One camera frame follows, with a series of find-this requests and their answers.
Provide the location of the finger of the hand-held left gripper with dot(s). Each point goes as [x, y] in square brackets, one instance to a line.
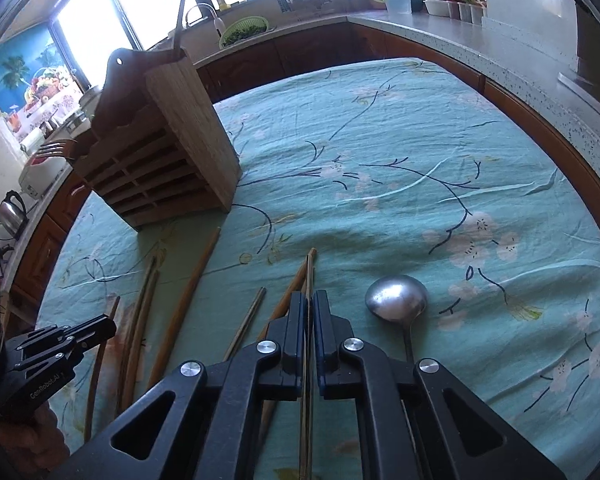
[95, 327]
[55, 360]

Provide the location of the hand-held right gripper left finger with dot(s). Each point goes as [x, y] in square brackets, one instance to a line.
[296, 332]

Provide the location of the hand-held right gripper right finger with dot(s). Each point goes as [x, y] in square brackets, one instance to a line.
[322, 332]

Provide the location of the metal ladle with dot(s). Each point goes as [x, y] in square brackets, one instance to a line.
[395, 297]

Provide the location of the wooden utensil holder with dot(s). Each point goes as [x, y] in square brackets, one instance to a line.
[180, 125]

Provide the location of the person's left hand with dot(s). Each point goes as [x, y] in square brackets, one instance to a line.
[27, 440]

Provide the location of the steel kettle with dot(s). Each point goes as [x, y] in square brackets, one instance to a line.
[10, 215]

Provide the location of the white pink rice cooker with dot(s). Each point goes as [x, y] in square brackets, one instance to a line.
[42, 177]

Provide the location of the metal fork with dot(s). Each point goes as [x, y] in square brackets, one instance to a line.
[57, 156]
[52, 145]

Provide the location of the floral teal tablecloth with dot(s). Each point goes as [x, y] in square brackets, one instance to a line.
[380, 135]

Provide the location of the silver electric cooker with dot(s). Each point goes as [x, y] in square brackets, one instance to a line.
[88, 100]

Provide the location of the green colander with vegetables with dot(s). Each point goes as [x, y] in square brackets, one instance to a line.
[242, 32]

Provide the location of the kitchen window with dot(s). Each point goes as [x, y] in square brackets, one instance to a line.
[145, 5]

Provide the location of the chrome kitchen faucet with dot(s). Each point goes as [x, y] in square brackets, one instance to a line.
[200, 9]

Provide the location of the white dish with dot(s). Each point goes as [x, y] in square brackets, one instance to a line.
[437, 6]

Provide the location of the white condiment container set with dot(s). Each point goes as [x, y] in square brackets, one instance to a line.
[467, 11]

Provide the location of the tropical fruit wall poster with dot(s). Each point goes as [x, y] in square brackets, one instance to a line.
[20, 70]

